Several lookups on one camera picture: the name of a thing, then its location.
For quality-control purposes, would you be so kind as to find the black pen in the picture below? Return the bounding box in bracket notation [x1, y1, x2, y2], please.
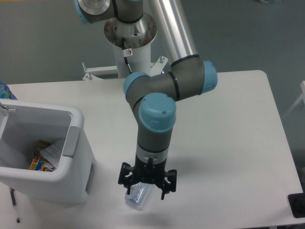
[10, 188, 20, 223]

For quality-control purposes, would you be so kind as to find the white frame at right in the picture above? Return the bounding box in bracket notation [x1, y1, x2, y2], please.
[283, 81, 305, 119]

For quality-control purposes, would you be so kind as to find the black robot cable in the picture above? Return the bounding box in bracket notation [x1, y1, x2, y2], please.
[121, 37, 136, 78]

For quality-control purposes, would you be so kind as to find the black device at table edge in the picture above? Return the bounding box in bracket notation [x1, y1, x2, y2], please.
[288, 193, 305, 219]

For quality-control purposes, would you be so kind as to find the white trash can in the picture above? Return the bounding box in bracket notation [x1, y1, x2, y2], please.
[0, 99, 95, 203]

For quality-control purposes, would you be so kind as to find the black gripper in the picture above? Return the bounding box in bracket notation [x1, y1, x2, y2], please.
[118, 156, 177, 200]

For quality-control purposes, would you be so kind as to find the blue water bottle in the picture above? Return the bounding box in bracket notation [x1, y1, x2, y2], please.
[0, 82, 17, 100]

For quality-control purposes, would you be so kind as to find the clear plastic wrapper bag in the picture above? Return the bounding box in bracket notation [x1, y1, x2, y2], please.
[40, 138, 65, 168]

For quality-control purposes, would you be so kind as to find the white pedestal foot bracket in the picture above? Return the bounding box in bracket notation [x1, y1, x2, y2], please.
[82, 62, 118, 81]

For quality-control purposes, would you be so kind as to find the colourful snack package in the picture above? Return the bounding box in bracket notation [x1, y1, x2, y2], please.
[29, 140, 56, 172]

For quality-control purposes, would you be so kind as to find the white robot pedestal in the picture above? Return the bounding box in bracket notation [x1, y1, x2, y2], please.
[104, 12, 157, 78]

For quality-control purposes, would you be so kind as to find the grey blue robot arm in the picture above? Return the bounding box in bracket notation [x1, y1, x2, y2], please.
[74, 0, 218, 194]

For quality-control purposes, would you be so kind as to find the crushed clear plastic bottle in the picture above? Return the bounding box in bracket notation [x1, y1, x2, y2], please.
[124, 182, 152, 208]

